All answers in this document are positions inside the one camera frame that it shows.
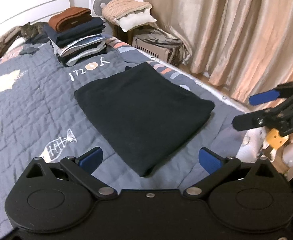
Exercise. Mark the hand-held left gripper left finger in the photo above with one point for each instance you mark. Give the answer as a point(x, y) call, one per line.
point(91, 158)

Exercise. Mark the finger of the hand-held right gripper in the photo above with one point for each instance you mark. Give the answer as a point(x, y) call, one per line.
point(251, 121)
point(261, 97)

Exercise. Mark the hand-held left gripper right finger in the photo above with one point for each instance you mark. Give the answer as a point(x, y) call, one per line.
point(209, 161)

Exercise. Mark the black sweatshirt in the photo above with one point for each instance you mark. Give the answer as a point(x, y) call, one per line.
point(141, 112)

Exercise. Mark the stack of folded clothes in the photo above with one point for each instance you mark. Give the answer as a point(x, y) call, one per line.
point(79, 40)

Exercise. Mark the yellow plastic item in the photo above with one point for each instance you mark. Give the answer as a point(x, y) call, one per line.
point(276, 138)

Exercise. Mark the beige curtain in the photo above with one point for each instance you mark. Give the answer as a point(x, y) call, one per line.
point(236, 35)

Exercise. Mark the grey printed quilt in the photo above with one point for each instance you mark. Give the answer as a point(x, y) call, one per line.
point(24, 105)

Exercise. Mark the covered pet carrier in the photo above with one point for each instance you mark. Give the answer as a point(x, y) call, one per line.
point(161, 46)

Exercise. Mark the dark cloth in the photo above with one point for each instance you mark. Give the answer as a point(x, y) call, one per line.
point(34, 46)

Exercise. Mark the small white pillow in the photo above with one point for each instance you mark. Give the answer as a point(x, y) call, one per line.
point(17, 43)

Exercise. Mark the tabby cat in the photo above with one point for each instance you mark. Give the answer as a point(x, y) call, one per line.
point(29, 31)

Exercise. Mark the white stuffed pillow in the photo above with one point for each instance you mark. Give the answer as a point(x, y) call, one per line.
point(136, 21)

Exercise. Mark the white fan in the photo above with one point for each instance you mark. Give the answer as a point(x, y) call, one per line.
point(97, 5)

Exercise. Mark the tan cushion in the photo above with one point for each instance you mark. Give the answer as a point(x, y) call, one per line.
point(126, 8)

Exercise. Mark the white headboard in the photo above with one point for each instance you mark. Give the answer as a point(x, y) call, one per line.
point(24, 10)

